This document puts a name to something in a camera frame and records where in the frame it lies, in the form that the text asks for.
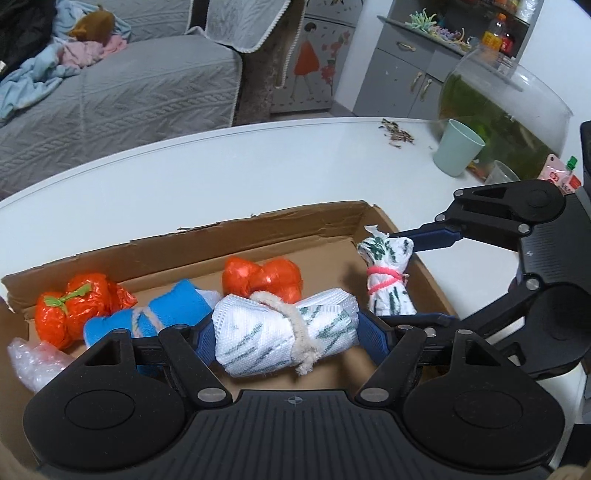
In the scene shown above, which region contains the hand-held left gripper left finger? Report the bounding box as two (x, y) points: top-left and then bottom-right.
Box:
(81, 318), (232, 408)

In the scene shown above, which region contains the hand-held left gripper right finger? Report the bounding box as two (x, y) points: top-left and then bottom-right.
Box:
(355, 310), (514, 407)

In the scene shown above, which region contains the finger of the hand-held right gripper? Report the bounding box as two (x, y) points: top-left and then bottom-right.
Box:
(414, 274), (544, 343)
(399, 179), (531, 254)

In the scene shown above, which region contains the white green cloth bundle pink band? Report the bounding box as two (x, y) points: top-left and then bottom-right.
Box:
(356, 224), (419, 317)

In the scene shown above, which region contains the blue cloth bundle rope tie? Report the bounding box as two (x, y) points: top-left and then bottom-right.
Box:
(83, 278), (218, 377)

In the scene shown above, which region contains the white green cloth bundle rope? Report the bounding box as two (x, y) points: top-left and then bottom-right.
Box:
(211, 288), (361, 378)

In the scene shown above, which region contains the shallow cardboard box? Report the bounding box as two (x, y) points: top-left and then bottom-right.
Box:
(0, 199), (460, 469)

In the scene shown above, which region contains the orange plastic bundle green tie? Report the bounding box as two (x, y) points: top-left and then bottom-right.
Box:
(34, 273), (138, 350)

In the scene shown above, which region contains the clear plastic wrap bundle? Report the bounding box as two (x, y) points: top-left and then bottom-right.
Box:
(7, 337), (70, 393)

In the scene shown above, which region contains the pink snack packet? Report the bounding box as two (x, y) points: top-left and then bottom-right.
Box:
(538, 154), (583, 195)

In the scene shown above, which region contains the clear plastic cup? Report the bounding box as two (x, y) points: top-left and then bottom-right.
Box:
(485, 160), (522, 185)

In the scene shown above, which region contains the pale green cup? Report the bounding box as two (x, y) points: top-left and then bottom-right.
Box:
(433, 119), (486, 177)

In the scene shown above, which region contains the pile of seed shells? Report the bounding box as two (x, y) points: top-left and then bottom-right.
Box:
(379, 117), (416, 147)

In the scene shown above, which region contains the glass fish bowl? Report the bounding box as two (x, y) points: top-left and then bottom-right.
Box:
(438, 46), (573, 181)

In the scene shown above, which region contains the grey cabinet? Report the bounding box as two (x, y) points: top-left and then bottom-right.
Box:
(353, 0), (546, 118)

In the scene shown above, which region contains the orange drink bottle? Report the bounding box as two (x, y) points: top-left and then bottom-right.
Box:
(480, 13), (506, 56)

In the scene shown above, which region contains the white fridge with figure print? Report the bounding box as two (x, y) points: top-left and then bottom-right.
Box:
(270, 0), (365, 114)

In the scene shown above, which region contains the grey quilted sofa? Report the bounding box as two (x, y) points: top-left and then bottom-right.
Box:
(0, 0), (305, 195)

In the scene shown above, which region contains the pile of clothes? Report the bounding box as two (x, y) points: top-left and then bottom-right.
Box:
(0, 0), (130, 123)

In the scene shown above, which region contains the pink garment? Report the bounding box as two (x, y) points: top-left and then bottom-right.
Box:
(60, 37), (127, 68)

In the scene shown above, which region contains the brown plush toy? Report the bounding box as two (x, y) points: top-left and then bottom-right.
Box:
(69, 4), (116, 42)

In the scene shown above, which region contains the purple stringy toy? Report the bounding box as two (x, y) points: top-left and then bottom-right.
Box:
(429, 27), (472, 47)

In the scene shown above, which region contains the green stringy toy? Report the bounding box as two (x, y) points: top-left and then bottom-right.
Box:
(405, 10), (441, 33)

